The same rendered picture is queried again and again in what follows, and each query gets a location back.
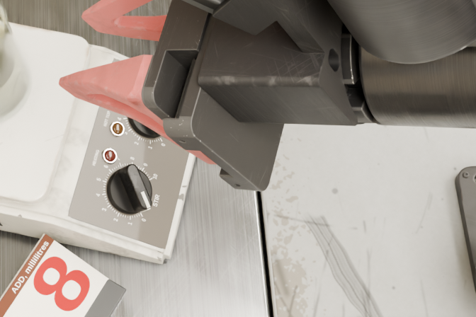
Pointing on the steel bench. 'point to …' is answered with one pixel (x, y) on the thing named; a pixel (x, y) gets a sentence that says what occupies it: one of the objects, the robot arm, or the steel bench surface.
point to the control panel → (115, 223)
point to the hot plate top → (40, 114)
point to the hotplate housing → (8, 209)
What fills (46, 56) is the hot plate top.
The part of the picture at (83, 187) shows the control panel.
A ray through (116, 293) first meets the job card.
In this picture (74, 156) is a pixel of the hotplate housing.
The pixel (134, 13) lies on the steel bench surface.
